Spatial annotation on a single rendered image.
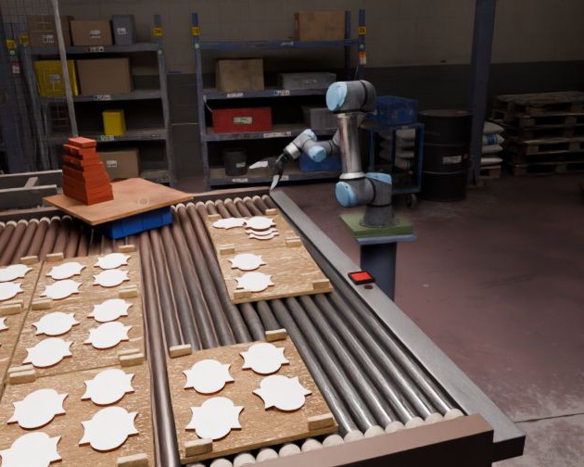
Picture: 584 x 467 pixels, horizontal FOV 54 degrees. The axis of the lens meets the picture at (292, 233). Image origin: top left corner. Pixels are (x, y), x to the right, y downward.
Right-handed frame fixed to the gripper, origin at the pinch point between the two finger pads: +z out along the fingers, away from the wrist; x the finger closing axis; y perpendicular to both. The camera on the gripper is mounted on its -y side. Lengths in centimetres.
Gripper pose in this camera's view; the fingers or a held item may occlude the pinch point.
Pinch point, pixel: (259, 180)
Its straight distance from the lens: 283.8
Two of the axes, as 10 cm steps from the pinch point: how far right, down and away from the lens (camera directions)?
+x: -6.4, -7.4, -2.2
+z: -7.6, 6.5, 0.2
